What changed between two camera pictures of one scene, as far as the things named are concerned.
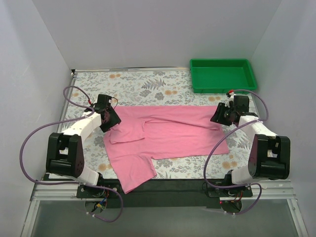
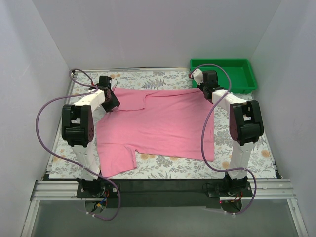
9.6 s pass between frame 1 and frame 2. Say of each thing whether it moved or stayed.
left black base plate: stayed
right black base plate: stayed
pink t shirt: moved
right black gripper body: moved
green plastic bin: stayed
